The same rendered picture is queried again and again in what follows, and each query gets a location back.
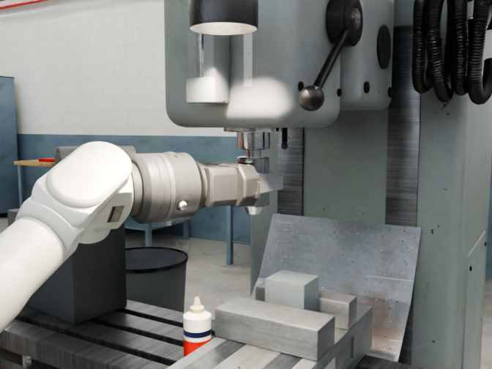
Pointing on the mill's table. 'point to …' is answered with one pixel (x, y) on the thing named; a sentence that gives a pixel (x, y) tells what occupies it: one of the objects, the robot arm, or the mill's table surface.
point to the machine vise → (356, 348)
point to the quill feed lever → (348, 24)
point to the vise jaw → (276, 327)
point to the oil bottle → (196, 327)
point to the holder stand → (85, 280)
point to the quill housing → (258, 69)
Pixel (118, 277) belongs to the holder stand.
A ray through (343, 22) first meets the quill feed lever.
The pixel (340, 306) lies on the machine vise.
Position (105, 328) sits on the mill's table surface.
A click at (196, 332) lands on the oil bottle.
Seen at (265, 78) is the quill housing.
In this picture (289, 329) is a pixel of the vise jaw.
